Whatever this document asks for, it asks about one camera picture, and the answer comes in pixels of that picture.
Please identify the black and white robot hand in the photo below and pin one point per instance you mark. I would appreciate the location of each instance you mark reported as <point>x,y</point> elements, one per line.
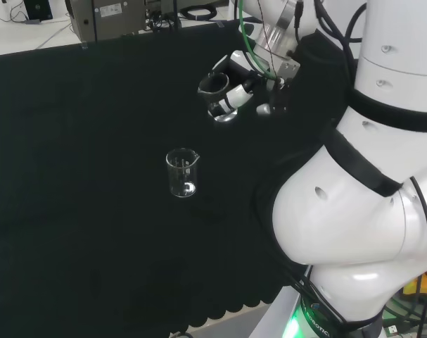
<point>237,95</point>

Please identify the clear glass beaker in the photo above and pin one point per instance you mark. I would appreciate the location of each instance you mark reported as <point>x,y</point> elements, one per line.
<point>223,117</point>
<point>188,188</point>

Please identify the grey metal cabinet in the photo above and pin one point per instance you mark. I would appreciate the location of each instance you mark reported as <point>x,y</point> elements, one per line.
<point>107,21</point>

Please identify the black cloth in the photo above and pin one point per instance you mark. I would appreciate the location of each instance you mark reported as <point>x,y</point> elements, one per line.
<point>93,176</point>

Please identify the yellow stop button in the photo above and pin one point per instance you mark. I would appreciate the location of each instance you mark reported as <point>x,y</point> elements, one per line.
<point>410,287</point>

